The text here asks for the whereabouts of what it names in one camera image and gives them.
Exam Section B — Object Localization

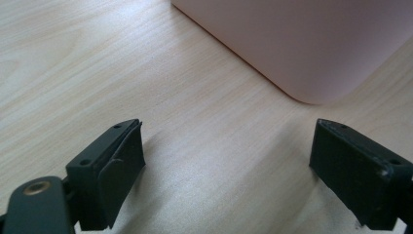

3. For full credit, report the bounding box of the pink plastic storage box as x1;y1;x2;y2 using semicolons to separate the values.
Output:
170;0;413;105

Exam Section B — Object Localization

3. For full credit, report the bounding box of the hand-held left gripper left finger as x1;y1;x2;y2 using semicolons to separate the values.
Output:
65;118;146;232

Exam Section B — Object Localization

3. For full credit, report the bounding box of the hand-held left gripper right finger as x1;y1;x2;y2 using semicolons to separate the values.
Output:
309;118;413;231

